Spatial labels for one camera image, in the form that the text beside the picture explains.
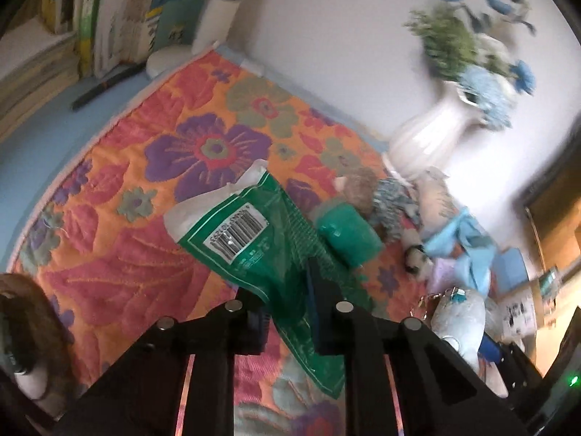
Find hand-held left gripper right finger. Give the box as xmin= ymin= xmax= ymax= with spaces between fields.
xmin=305 ymin=257 xmax=536 ymax=436

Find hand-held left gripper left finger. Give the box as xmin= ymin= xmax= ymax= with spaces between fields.
xmin=52 ymin=300 xmax=273 ymax=436

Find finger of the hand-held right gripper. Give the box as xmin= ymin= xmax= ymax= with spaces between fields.
xmin=481 ymin=334 xmax=545 ymax=400

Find green plastic packet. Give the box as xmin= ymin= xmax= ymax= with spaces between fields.
xmin=164 ymin=159 xmax=377 ymax=398

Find teal green roll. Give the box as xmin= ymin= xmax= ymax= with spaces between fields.
xmin=315 ymin=204 xmax=384 ymax=269

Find light blue cloth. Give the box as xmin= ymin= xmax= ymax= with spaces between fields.
xmin=422 ymin=206 xmax=500 ymax=291

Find brown plush toy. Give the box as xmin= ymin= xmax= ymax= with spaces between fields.
xmin=333 ymin=166 xmax=379 ymax=216

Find blue white patterned cloth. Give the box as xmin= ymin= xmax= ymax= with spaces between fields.
xmin=370 ymin=177 xmax=420 ymax=241

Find printed cardboard box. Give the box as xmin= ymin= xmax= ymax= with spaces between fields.
xmin=488 ymin=282 xmax=539 ymax=341

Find light blue box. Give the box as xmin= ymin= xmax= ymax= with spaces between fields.
xmin=492 ymin=247 xmax=529 ymax=294

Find purple plastic packet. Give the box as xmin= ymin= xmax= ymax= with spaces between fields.
xmin=429 ymin=259 xmax=473 ymax=300

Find small black white plush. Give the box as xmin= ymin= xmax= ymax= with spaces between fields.
xmin=402 ymin=229 xmax=436 ymax=280

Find floral orange mat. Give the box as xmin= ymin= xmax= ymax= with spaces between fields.
xmin=7 ymin=48 xmax=455 ymax=436

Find white ceramic vase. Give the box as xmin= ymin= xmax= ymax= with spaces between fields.
xmin=383 ymin=84 xmax=488 ymax=182

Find brown furry toy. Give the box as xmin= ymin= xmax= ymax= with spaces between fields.
xmin=0 ymin=272 xmax=78 ymax=419

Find white desk lamp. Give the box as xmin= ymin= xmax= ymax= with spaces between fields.
xmin=146 ymin=0 xmax=243 ymax=77

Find black pen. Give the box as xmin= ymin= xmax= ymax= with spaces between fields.
xmin=72 ymin=66 xmax=143 ymax=112

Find blue and white flower bouquet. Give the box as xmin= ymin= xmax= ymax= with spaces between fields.
xmin=404 ymin=0 xmax=539 ymax=130

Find row of upright books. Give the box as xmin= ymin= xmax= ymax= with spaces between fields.
xmin=41 ymin=0 xmax=228 ymax=78

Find stack of flat books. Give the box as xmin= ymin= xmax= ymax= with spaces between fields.
xmin=0 ymin=13 xmax=80 ymax=141

